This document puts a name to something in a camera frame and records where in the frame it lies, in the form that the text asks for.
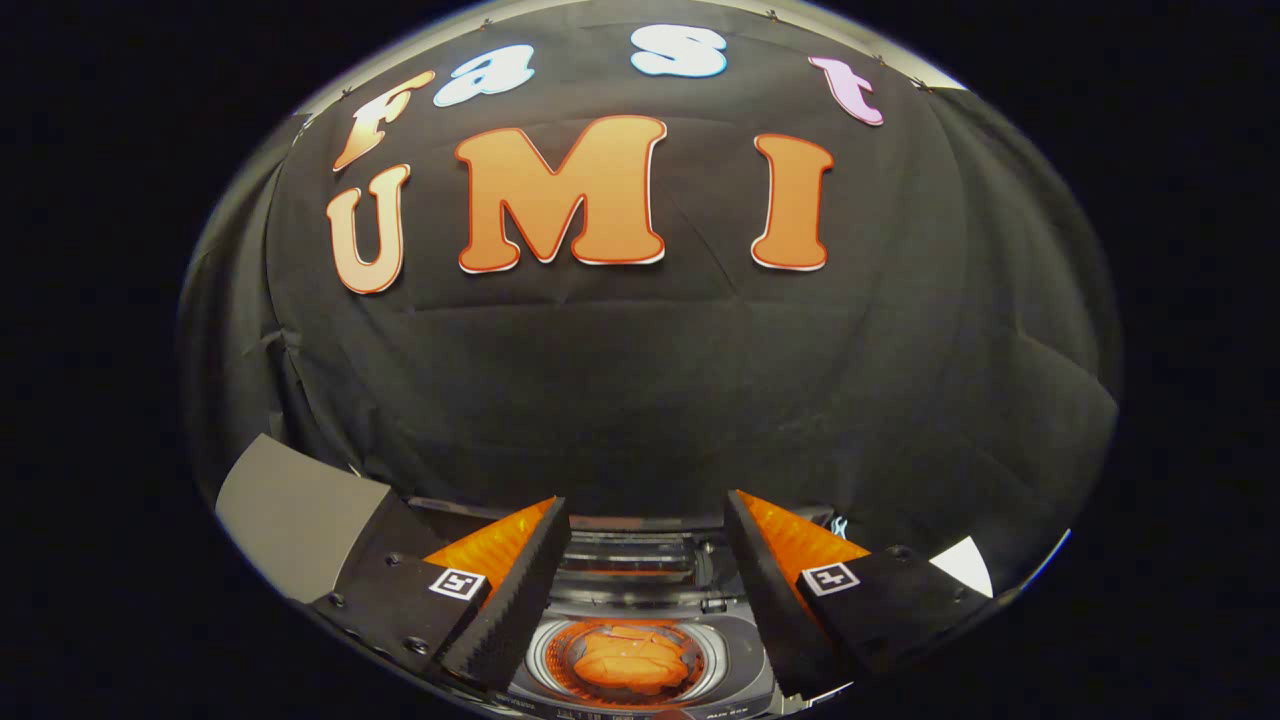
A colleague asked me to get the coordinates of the black backdrop cloth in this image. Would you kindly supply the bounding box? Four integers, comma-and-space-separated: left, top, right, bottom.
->
178, 0, 1121, 593

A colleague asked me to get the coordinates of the grey platform board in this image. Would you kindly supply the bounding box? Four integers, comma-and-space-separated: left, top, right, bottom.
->
215, 433, 393, 605

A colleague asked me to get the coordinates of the white board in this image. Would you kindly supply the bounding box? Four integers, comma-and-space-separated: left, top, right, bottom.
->
930, 536, 995, 599

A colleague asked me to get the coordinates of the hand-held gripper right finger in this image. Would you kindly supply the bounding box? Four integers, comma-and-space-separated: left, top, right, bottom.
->
726, 489, 1021, 699

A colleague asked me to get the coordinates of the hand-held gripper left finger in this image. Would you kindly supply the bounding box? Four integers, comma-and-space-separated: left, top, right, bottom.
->
312, 496, 572, 693

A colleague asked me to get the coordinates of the grey washing machine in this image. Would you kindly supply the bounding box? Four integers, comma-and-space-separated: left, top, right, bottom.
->
505, 598, 796, 720

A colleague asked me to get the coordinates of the yellow polo shirt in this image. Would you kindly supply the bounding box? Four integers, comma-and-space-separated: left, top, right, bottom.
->
570, 622, 697, 699

